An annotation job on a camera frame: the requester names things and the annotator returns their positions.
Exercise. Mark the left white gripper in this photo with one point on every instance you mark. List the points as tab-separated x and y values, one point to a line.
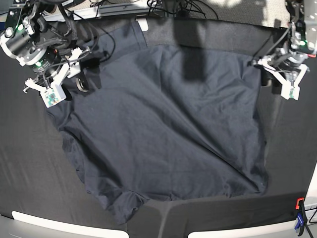
285	69

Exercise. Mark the white tag on cloth edge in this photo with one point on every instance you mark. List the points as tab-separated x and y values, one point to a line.
143	24

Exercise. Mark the dark navy t-shirt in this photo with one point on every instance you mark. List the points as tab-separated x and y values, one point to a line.
163	123

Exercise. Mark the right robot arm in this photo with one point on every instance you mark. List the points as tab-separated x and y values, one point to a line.
27	35

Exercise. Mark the red blue clamp near right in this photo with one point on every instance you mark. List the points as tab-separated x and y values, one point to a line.
301	216

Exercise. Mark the black table cover cloth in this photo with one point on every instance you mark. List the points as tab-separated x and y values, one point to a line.
36	177

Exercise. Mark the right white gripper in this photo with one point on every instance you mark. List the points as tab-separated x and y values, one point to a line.
52	69

